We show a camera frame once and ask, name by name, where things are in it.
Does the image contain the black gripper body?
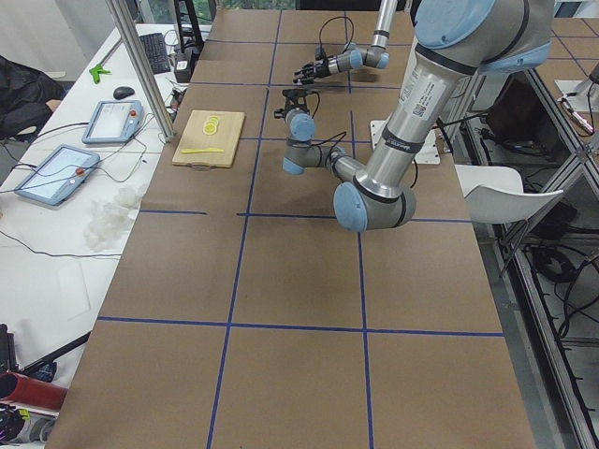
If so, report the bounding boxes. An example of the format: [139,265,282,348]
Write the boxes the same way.
[283,96,310,115]
[313,58,330,77]

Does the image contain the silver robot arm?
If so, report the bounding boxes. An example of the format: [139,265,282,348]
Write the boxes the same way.
[293,0,398,86]
[275,0,554,232]

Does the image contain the wooden cutting board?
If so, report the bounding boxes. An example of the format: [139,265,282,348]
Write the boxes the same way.
[172,109,245,168]

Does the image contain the yellow lemon slices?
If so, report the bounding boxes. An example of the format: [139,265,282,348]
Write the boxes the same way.
[202,115,221,136]

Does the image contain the yellow plastic knife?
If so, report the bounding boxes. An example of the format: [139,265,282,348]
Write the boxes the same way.
[181,147,225,154]

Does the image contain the black keyboard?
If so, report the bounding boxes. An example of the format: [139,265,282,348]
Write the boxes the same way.
[139,33,170,74]

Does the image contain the black computer mouse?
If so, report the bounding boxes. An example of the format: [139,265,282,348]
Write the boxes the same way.
[112,86,136,100]

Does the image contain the upper blue teach pendant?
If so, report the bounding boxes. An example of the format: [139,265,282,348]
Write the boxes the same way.
[81,100,143,145]

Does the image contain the blue teach pendant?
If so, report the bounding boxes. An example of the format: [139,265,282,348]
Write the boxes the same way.
[81,100,143,145]
[15,144,100,206]

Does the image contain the green plastic clamp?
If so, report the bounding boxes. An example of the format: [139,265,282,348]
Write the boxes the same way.
[89,64,111,84]

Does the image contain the white plastic chair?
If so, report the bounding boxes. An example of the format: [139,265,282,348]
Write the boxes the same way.
[455,165,563,225]

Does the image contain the crumpled white plastic wrap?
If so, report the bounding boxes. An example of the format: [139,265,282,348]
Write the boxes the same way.
[83,183,148,253]

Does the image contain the lower blue teach pendant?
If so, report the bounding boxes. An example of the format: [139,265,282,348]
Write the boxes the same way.
[15,144,100,206]

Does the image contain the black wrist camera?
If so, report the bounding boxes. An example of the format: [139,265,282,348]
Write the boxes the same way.
[282,88,313,101]
[314,45,327,61]

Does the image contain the black braided cable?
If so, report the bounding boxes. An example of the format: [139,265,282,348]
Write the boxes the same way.
[318,16,355,52]

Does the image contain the aluminium frame post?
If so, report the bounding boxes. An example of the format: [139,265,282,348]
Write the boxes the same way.
[106,0,174,142]

